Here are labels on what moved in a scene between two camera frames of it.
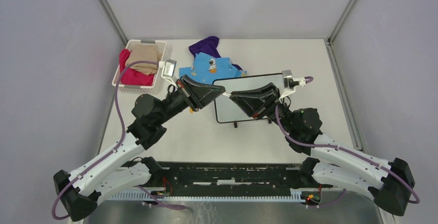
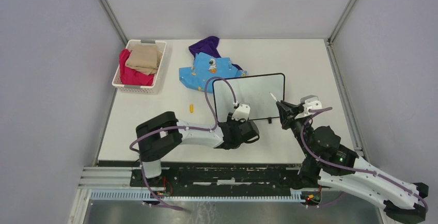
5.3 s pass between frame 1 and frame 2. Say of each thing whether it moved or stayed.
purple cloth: stayed
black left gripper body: moved
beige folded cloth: stayed
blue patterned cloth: stayed
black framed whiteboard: stayed
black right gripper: moved
